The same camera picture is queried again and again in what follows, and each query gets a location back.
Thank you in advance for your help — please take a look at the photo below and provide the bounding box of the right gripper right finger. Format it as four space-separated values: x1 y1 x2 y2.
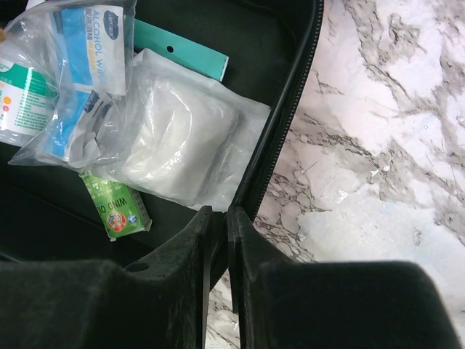
227 206 302 348

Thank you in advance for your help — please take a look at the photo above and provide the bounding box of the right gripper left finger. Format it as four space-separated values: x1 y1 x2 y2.
119 206 212 348

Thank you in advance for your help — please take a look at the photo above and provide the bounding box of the small green box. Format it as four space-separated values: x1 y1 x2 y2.
79 172 153 241

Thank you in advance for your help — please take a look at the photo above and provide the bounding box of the white gauze clear bag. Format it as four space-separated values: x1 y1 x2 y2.
92 49 270 212

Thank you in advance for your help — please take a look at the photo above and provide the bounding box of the small teal clear pouch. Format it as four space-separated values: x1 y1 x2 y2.
134 20 229 82

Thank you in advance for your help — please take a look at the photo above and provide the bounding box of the red black medicine case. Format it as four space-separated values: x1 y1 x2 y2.
1 1 323 281

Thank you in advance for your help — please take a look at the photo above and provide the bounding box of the clear bottle green label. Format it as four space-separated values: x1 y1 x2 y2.
1 57 54 147

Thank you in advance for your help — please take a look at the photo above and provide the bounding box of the blue packets clear bag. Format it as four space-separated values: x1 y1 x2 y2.
5 1 136 172

